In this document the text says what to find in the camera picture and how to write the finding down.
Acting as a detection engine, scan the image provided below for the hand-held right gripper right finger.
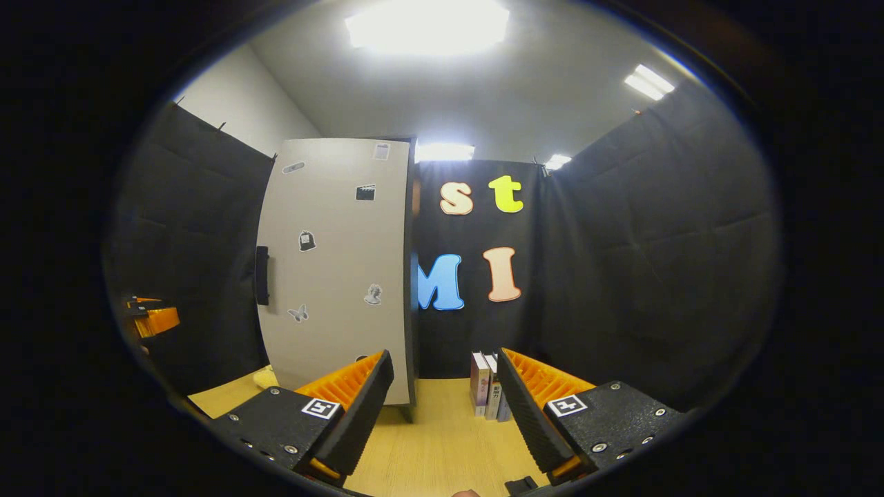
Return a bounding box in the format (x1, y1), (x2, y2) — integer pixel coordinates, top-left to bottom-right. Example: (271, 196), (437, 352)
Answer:
(496, 347), (691, 486)

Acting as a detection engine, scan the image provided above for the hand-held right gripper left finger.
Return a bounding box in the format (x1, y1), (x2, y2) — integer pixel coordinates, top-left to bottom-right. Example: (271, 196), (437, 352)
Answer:
(206, 349), (396, 488)

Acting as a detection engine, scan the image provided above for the black cabinet door handle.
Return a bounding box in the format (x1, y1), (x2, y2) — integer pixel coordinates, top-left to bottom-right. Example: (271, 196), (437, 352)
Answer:
(255, 245), (271, 306)

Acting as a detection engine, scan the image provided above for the grey cabinet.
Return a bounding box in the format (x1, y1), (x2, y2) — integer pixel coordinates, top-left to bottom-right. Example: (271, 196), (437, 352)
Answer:
(403, 135), (421, 423)

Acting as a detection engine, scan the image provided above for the white cabinet door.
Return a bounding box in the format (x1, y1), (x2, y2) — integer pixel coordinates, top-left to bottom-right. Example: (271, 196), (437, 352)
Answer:
(255, 138), (413, 407)

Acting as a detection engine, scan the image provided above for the grey spine book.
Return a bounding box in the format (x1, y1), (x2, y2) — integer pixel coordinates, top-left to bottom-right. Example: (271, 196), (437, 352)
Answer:
(483, 353), (501, 421)

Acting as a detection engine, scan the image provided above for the black backdrop cloth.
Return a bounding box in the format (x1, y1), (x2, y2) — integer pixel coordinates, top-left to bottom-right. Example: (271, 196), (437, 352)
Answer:
(104, 76), (785, 415)

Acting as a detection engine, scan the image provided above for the double tube ceiling light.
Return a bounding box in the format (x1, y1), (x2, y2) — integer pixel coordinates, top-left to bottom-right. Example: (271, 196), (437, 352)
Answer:
(623, 63), (676, 103)

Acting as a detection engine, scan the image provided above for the large square ceiling light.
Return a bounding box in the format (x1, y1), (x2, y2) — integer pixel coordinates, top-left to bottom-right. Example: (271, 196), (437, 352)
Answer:
(344, 0), (511, 57)

